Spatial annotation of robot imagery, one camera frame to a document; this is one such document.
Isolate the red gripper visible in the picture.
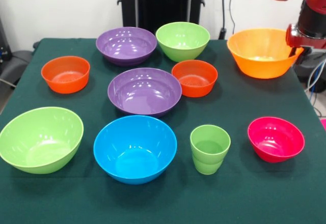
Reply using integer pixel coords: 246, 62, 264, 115
285, 23, 313, 58

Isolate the large orange bowl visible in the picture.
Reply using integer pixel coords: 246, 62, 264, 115
227, 27, 304, 79

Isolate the pink bowl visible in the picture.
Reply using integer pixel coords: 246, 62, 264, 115
247, 117, 306, 163

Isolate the orange-red bowl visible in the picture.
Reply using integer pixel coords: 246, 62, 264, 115
171, 60, 219, 98
41, 55, 91, 94

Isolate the small green bowl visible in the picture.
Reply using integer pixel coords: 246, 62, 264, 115
155, 21, 211, 63

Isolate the green cup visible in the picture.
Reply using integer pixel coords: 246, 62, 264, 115
189, 124, 231, 176

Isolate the dark green tablecloth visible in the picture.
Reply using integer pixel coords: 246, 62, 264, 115
0, 38, 326, 224

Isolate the purple bowl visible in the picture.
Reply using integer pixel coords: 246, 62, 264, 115
107, 67, 182, 118
95, 26, 158, 66

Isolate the blue bowl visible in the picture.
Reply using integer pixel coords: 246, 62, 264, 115
93, 115, 178, 185

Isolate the large green bowl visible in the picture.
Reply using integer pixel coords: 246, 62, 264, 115
0, 106, 85, 175

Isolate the grey office chair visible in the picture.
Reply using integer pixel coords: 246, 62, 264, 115
0, 17, 35, 90

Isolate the tangle of floor cables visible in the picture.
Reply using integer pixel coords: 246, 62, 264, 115
305, 61, 326, 115

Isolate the black cable with plug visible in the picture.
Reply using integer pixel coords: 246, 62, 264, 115
219, 0, 228, 40

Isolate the thin black cable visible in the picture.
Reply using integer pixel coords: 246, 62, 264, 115
229, 0, 236, 35

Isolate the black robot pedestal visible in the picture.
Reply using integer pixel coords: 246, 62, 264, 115
117, 0, 206, 30

